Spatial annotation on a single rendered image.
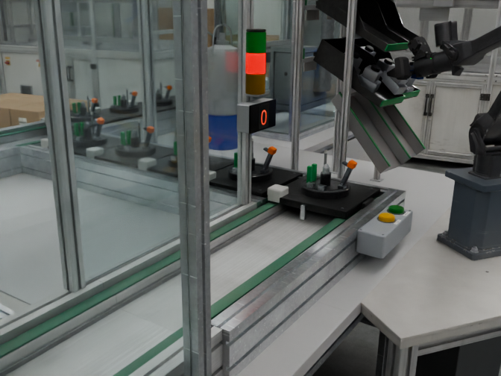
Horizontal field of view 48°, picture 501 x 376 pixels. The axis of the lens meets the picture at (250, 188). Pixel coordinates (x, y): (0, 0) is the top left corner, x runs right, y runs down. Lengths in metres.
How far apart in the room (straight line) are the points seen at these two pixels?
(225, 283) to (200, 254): 0.44
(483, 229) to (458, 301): 0.27
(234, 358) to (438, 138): 4.70
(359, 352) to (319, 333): 1.50
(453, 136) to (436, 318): 4.35
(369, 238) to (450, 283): 0.21
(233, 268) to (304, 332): 0.22
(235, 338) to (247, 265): 0.31
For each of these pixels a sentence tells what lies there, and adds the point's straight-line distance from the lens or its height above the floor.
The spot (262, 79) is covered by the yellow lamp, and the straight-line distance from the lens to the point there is 1.40.
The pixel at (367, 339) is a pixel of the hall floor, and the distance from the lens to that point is 2.73.
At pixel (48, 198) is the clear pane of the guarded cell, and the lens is 0.58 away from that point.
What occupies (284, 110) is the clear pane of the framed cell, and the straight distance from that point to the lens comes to 2.63.
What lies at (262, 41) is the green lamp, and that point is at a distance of 1.39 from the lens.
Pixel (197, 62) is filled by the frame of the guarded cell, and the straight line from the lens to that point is 0.69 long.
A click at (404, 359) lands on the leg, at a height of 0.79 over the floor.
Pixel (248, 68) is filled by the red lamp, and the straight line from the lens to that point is 1.40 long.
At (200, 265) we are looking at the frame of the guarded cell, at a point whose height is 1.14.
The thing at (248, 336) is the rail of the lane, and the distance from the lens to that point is 1.02.
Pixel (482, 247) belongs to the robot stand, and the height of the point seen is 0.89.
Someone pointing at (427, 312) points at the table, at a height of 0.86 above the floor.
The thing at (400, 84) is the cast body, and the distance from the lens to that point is 1.75.
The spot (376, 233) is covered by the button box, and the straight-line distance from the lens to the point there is 1.36.
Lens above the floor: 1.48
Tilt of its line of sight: 18 degrees down
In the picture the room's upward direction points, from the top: 1 degrees clockwise
